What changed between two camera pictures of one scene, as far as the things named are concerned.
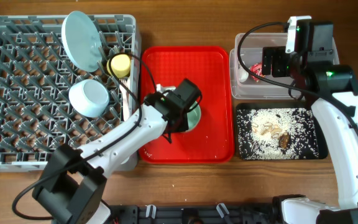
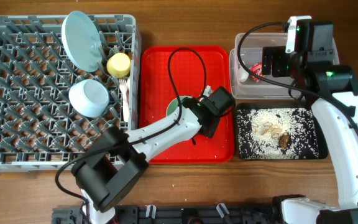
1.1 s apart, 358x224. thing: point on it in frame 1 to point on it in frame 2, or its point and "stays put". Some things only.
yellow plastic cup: (120, 65) stays put
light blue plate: (82, 41) stays put
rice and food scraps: (270, 134) stays put
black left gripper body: (183, 124) to (211, 130)
